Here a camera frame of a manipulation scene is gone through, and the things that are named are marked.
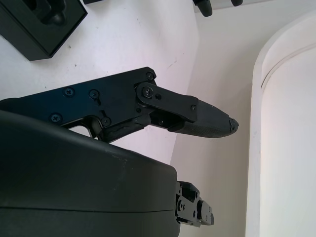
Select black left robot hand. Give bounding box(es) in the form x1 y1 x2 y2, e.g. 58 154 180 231
192 0 244 17

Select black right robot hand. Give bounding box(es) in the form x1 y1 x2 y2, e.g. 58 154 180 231
0 66 239 237

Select black box base with foam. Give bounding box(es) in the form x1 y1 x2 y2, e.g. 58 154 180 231
0 0 88 62

